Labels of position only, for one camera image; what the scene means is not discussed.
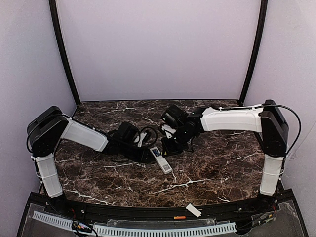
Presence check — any white remote control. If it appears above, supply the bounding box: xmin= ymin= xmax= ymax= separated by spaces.
xmin=150 ymin=147 xmax=172 ymax=174

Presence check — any white battery cover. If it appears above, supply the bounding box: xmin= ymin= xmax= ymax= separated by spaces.
xmin=186 ymin=203 xmax=201 ymax=217

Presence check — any orange blue battery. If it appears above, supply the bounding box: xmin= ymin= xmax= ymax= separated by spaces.
xmin=153 ymin=149 xmax=160 ymax=157
xmin=173 ymin=216 xmax=186 ymax=220

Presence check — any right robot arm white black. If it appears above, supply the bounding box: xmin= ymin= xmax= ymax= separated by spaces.
xmin=161 ymin=100 xmax=293 ymax=206

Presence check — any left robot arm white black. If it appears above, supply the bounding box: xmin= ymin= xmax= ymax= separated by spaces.
xmin=26 ymin=106 xmax=155 ymax=198

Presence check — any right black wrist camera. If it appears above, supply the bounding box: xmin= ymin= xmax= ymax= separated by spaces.
xmin=159 ymin=123 xmax=176 ymax=139

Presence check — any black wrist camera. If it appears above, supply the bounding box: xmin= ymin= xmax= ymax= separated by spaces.
xmin=159 ymin=123 xmax=176 ymax=139
xmin=134 ymin=126 xmax=158 ymax=148

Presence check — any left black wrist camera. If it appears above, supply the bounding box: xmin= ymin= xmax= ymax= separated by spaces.
xmin=134 ymin=126 xmax=158 ymax=148

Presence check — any black front table rail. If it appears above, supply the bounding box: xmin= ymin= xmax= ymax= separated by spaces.
xmin=32 ymin=192 xmax=280 ymax=225

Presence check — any white slotted cable duct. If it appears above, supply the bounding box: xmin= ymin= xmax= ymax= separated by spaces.
xmin=32 ymin=211 xmax=236 ymax=237

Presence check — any right black frame post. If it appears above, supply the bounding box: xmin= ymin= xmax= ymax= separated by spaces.
xmin=239 ymin=0 xmax=268 ymax=105

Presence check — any black frame post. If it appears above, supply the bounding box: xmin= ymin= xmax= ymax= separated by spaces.
xmin=239 ymin=0 xmax=268 ymax=105
xmin=48 ymin=0 xmax=81 ymax=107

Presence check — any left black frame post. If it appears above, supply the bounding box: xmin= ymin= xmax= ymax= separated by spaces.
xmin=48 ymin=0 xmax=81 ymax=107

